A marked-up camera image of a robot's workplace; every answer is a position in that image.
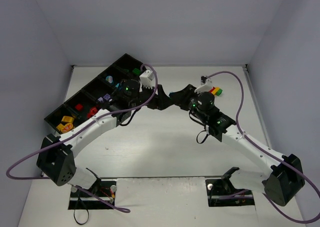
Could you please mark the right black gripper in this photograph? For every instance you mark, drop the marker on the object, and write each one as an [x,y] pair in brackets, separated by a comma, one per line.
[184,98]

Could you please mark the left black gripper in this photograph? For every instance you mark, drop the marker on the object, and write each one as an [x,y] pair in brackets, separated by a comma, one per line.
[155,98]

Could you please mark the green lego brick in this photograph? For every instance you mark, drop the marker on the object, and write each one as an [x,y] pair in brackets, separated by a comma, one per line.
[136,71]

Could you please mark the lavender lego brick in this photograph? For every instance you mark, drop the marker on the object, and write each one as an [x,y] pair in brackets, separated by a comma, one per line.
[106,97]

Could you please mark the red round lego piece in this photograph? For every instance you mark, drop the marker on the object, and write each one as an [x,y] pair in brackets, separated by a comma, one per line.
[93,111]

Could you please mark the yellow lego brick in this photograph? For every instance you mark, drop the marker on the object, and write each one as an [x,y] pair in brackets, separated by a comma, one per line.
[67,120]

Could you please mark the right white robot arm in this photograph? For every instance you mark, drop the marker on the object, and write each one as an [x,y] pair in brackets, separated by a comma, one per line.
[278,178]

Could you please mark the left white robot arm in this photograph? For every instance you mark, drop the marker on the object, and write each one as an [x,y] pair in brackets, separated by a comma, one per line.
[57,157]

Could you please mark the red yellow green lego stack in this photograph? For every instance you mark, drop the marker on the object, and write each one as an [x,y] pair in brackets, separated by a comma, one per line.
[216,91]

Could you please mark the black sectioned sorting tray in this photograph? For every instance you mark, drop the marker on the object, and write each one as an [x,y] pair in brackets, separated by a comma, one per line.
[98,87]

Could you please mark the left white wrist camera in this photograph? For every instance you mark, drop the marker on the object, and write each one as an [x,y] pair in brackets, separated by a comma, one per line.
[146,79]

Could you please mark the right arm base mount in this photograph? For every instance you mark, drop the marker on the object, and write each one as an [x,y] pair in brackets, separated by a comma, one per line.
[221,193]

